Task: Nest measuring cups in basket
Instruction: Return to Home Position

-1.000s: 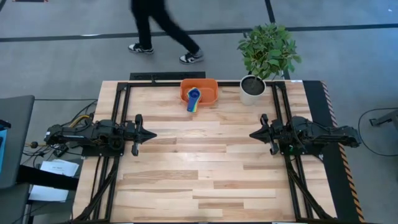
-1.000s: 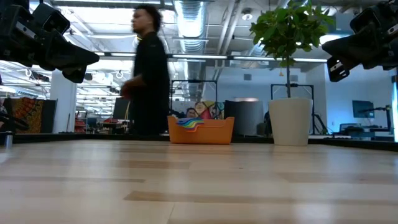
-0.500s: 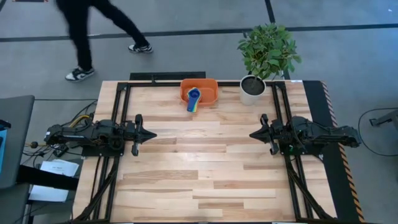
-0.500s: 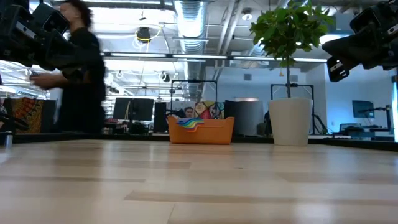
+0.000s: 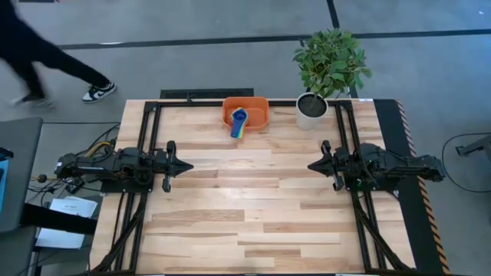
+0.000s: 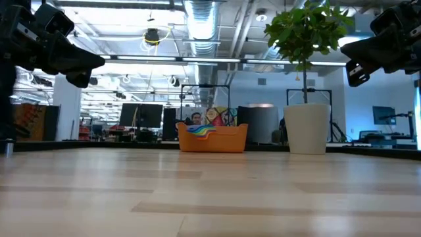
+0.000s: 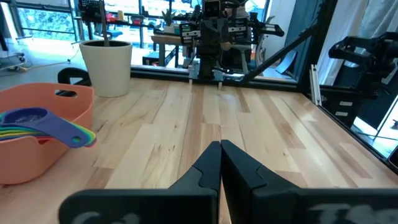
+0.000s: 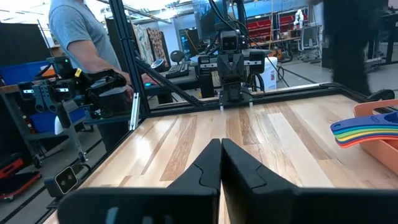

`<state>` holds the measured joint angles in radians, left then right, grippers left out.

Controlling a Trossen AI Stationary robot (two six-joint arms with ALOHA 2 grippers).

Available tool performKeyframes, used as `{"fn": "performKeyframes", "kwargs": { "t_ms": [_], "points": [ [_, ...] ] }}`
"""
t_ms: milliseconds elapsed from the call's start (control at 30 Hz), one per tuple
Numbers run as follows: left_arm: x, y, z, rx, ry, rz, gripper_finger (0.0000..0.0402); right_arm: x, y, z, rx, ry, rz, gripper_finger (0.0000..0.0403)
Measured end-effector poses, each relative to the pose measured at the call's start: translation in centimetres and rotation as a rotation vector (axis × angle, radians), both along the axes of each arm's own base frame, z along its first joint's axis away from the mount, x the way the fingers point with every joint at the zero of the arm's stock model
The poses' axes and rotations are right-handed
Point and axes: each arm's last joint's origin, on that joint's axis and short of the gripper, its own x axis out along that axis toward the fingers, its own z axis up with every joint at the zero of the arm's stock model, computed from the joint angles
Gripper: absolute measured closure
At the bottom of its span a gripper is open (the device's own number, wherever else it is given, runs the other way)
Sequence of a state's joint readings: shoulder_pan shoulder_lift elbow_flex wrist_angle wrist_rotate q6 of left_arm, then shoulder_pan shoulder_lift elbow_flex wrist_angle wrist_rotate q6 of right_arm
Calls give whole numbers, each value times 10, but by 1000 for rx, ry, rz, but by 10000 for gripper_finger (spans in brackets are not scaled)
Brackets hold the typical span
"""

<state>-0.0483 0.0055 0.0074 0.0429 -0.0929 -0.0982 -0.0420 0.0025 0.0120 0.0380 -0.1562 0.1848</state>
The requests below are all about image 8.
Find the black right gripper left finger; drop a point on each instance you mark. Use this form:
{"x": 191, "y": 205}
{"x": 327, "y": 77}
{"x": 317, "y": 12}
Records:
{"x": 155, "y": 205}

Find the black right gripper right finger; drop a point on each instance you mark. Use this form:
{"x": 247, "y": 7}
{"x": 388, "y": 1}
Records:
{"x": 295, "y": 205}

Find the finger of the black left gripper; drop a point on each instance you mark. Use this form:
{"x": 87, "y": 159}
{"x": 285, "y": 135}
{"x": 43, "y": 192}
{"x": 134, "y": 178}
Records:
{"x": 237, "y": 68}
{"x": 224, "y": 68}

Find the small dark blue measuring cup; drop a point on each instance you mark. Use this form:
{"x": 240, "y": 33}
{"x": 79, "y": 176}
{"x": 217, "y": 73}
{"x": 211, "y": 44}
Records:
{"x": 360, "y": 124}

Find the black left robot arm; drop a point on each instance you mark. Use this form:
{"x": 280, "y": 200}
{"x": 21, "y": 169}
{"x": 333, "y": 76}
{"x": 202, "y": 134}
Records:
{"x": 235, "y": 93}

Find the orange plastic basket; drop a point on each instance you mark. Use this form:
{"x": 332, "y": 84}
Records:
{"x": 382, "y": 155}

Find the black keyboard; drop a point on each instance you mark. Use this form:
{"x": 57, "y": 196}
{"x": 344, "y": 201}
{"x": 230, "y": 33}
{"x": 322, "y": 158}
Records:
{"x": 177, "y": 71}

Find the white bucket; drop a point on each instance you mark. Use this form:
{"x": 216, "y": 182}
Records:
{"x": 269, "y": 74}

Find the red bin shelf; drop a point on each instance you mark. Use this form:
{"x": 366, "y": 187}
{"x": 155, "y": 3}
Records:
{"x": 264, "y": 26}

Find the silver aluminium bar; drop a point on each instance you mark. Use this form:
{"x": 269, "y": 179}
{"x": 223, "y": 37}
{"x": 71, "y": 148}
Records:
{"x": 134, "y": 112}

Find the person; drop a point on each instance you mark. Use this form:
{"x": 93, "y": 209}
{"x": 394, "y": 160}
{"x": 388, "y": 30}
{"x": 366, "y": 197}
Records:
{"x": 81, "y": 34}
{"x": 351, "y": 46}

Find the grey metal cart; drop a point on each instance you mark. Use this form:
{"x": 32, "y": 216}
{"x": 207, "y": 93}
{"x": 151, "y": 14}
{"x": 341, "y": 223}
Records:
{"x": 62, "y": 137}

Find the red floor dolly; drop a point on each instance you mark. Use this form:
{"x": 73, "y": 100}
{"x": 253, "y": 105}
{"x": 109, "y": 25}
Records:
{"x": 15, "y": 183}

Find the blue storage bin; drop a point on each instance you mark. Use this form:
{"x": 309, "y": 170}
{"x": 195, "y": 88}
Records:
{"x": 21, "y": 72}

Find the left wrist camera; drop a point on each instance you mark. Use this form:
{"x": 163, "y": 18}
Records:
{"x": 230, "y": 42}

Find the small grey-faced camera box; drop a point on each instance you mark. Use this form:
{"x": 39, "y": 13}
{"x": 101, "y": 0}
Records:
{"x": 65, "y": 182}

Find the black rounded bracket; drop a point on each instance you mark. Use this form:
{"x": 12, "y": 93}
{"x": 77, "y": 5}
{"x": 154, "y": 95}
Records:
{"x": 381, "y": 95}

